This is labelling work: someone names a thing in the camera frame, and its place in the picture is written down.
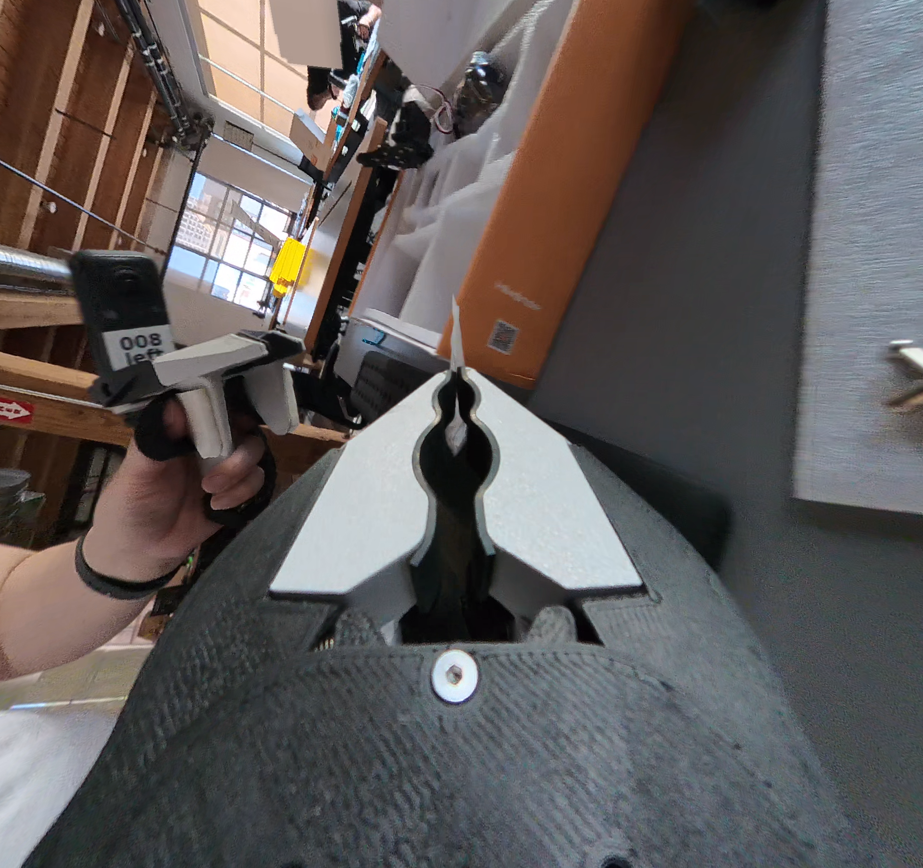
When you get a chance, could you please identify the white foam sheet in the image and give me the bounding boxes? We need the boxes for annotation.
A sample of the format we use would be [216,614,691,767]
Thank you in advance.
[792,0,923,517]

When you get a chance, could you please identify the black perforated tool tray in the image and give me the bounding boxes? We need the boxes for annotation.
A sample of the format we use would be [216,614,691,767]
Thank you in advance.
[349,349,442,429]

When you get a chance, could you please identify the yellow bin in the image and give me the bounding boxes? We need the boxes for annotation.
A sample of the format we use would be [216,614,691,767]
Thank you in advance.
[270,236,312,297]

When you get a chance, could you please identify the person's left hand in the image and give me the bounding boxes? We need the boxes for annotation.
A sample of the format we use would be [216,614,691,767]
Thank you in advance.
[85,401,268,582]

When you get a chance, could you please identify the black round robot part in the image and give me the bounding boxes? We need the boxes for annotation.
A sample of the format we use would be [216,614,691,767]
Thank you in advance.
[356,99,435,171]

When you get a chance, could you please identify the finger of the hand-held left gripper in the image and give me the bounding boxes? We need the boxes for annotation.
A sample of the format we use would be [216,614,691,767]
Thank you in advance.
[153,329,306,387]
[249,362,301,438]

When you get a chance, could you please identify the grey desk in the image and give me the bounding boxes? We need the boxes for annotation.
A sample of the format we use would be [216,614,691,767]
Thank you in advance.
[526,0,923,868]

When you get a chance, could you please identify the paned window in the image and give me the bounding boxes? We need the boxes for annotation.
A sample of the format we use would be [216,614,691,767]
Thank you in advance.
[169,172,291,307]

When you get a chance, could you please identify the shiny foil bag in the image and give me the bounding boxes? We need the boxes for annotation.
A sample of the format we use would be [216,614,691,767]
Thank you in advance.
[454,51,507,138]

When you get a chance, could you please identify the black wristband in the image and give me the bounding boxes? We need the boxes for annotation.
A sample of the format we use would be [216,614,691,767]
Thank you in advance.
[74,531,187,601]

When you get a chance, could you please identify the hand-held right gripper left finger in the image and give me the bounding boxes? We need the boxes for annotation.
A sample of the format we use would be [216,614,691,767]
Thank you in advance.
[268,371,458,625]

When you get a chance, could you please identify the metal cross wrench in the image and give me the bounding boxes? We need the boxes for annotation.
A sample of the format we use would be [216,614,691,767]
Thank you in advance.
[883,339,923,408]

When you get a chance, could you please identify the silver air duct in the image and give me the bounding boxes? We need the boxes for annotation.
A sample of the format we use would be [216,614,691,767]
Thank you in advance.
[0,246,75,289]

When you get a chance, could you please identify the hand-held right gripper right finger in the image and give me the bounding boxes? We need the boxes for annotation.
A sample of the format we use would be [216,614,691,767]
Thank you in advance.
[460,369,645,629]

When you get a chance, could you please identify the orange cardboard kit box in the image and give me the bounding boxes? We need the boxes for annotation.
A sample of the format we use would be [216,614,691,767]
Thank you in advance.
[361,0,698,391]

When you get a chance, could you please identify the wood-edged background desk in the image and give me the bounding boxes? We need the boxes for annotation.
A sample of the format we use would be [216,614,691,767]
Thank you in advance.
[303,53,405,360]

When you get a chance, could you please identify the large clear zip bag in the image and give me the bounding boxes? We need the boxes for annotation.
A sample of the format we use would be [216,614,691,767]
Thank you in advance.
[440,295,471,457]

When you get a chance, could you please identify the orange-blind window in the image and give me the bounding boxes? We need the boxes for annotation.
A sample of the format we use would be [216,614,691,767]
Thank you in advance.
[184,0,362,137]

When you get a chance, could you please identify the person's white shirt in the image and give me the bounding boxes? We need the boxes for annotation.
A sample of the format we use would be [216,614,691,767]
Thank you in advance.
[0,702,125,868]

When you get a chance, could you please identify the black ceiling pipes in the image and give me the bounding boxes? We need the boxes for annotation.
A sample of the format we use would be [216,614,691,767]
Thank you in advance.
[87,0,213,144]

